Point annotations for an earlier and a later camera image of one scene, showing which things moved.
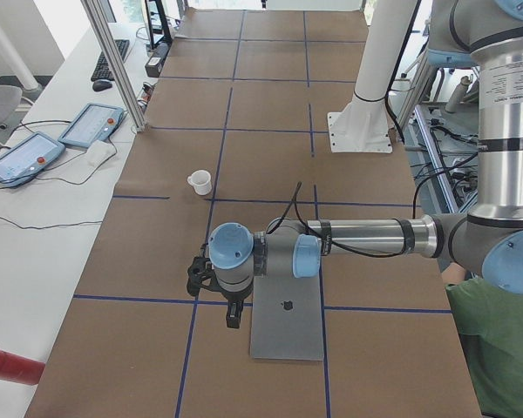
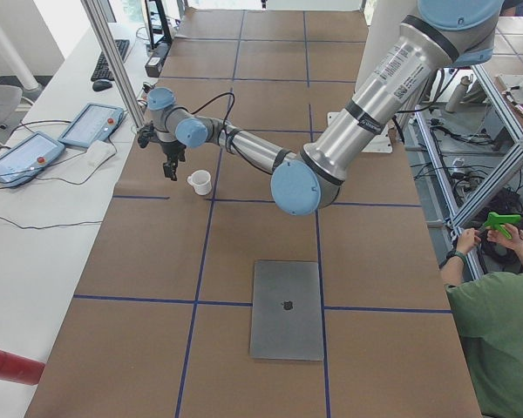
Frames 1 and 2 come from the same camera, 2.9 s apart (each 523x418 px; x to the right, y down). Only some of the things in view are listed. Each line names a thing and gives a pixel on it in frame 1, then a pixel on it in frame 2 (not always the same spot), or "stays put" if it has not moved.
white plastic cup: [200, 180] stays put
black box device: [153, 65] stays put
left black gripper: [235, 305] → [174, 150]
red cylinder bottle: [0, 364] stays put
